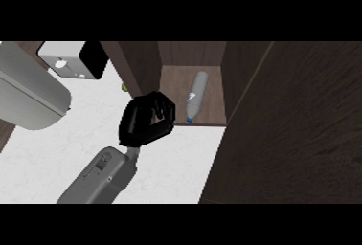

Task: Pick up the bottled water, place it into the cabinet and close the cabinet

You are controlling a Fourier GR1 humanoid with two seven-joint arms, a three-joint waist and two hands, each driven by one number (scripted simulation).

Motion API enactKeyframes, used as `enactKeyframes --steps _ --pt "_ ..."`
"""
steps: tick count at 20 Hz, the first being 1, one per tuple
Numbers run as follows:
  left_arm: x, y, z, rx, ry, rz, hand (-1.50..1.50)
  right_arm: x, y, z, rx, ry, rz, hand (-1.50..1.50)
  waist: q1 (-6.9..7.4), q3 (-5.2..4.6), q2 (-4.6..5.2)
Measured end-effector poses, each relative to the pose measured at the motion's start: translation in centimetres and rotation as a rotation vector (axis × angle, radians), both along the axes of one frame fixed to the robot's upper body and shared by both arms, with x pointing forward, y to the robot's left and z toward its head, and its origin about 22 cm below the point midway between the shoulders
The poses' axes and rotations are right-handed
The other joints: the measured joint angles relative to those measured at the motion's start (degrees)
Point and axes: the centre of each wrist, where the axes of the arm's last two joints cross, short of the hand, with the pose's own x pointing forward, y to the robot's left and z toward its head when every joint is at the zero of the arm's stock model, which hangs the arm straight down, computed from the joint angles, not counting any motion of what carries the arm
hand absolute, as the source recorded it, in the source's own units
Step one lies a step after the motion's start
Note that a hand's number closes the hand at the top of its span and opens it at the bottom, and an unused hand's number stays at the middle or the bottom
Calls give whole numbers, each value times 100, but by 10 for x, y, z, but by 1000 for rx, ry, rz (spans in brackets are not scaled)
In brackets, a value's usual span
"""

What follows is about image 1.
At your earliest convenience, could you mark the white and black appliance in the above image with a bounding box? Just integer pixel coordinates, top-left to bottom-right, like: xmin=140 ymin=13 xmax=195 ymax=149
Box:
xmin=37 ymin=41 xmax=111 ymax=80

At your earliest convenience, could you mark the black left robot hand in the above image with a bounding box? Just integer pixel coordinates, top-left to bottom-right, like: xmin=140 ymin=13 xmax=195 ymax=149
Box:
xmin=117 ymin=90 xmax=177 ymax=148

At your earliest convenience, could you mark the dark wood cabinet door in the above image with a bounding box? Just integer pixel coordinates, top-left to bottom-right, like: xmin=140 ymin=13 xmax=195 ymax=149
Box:
xmin=198 ymin=41 xmax=362 ymax=205

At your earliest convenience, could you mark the dark wood cabinet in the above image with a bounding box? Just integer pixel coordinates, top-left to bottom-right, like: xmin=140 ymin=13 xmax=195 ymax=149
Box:
xmin=99 ymin=41 xmax=276 ymax=128

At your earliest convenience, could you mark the clear plastic water bottle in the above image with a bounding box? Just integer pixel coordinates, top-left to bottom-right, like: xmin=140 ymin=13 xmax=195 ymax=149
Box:
xmin=183 ymin=70 xmax=210 ymax=123

